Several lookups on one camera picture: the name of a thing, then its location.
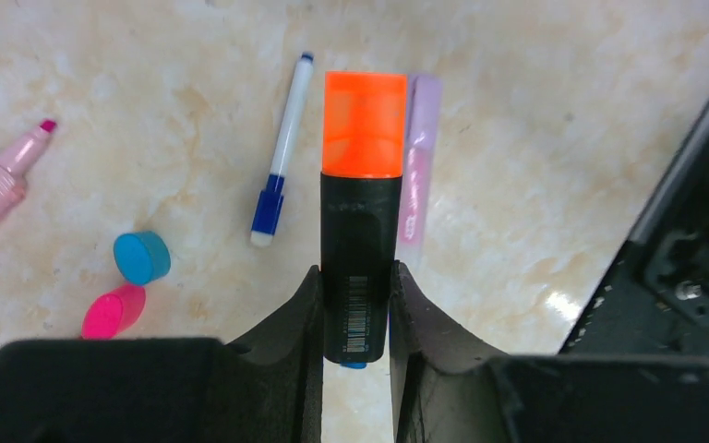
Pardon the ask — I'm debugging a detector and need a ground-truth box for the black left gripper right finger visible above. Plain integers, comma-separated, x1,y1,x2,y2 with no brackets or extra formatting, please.
389,262,709,442

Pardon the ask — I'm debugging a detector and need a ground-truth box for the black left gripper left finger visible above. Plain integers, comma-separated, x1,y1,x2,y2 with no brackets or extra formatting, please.
0,267,323,442

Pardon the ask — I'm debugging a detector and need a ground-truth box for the pink highlighter cap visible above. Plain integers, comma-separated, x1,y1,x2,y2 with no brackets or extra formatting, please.
81,283,146,340

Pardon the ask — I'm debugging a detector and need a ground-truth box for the blue highlighter cap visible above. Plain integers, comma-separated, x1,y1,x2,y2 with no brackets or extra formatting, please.
113,231,172,286

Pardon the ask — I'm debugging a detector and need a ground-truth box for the small blue capped marker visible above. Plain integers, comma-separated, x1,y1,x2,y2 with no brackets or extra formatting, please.
250,52,314,247

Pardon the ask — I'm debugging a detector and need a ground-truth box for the orange capped black highlighter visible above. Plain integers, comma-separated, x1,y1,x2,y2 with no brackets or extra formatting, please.
320,71,408,364

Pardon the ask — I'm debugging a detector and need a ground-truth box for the lilac highlighter pen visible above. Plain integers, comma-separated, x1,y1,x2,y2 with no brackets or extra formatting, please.
398,75,442,250

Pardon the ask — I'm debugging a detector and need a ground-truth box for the blue capped white marker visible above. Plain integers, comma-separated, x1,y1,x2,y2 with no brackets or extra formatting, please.
340,362,367,370

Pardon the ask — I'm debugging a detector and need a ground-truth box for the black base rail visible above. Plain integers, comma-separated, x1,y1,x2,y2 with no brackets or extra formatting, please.
560,100,709,357

